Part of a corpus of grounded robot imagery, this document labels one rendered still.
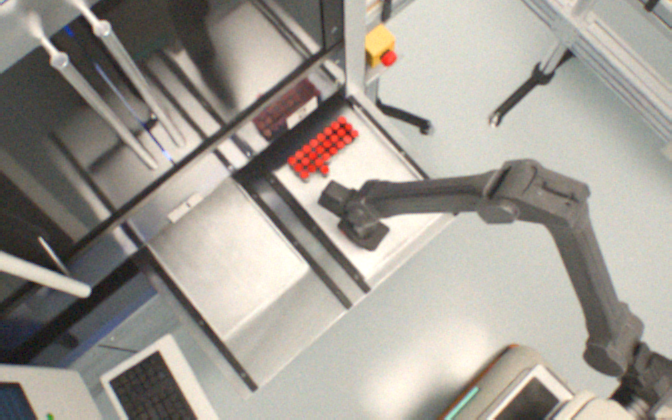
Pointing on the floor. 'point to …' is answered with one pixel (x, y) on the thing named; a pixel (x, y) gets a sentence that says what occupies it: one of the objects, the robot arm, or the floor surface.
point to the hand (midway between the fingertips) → (363, 236)
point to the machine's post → (354, 29)
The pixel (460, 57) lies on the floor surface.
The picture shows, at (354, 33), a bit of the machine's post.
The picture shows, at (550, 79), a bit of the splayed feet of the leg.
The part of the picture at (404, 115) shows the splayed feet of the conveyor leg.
